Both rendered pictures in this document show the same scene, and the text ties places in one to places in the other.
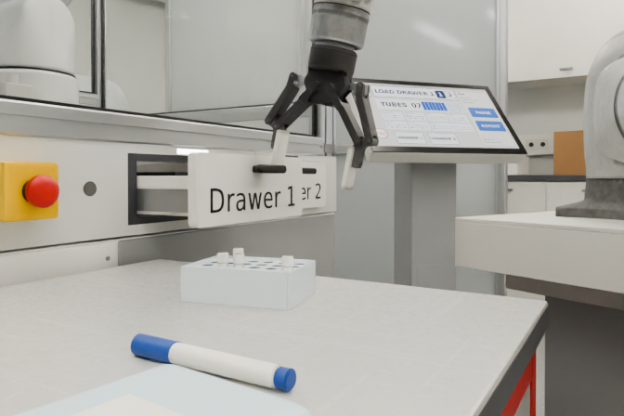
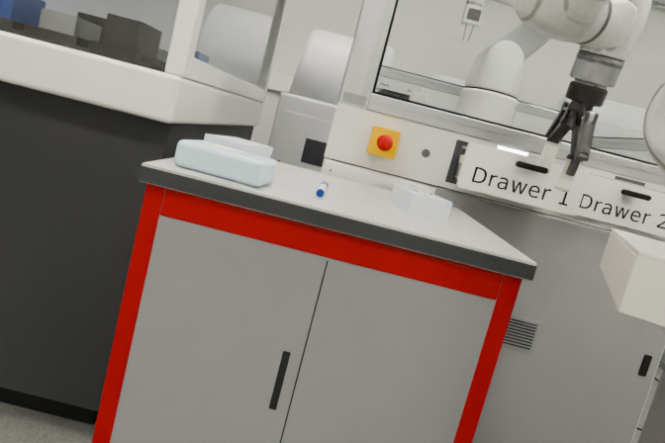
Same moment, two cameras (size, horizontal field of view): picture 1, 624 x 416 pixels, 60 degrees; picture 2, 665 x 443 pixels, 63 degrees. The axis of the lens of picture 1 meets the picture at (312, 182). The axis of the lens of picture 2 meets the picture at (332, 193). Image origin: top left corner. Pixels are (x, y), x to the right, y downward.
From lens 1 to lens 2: 0.79 m
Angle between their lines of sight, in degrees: 59
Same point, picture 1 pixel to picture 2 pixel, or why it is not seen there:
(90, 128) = (434, 120)
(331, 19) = (578, 62)
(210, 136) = (533, 143)
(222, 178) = (489, 163)
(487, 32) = not seen: outside the picture
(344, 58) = (582, 91)
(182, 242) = (485, 207)
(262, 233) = (572, 231)
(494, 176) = not seen: outside the picture
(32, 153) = (398, 127)
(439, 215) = not seen: outside the picture
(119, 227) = (438, 180)
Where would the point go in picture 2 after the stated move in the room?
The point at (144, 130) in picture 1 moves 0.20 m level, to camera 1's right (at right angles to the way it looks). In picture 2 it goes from (474, 129) to (535, 139)
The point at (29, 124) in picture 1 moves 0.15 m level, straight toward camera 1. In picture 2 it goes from (400, 112) to (372, 102)
